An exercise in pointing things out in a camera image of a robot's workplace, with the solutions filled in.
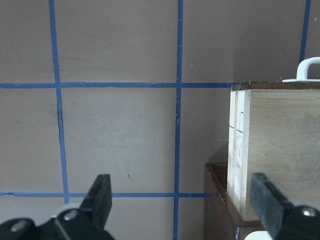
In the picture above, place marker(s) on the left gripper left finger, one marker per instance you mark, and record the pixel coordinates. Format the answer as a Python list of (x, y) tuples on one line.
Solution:
[(86, 222)]

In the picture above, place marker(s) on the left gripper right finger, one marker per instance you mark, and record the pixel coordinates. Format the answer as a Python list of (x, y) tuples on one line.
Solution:
[(282, 219)]

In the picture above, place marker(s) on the wooden drawer with white handle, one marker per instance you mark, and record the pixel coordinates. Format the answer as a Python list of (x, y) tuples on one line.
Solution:
[(274, 128)]

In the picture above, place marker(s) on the dark brown drawer cabinet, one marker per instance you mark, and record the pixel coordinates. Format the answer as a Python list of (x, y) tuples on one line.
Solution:
[(221, 220)]

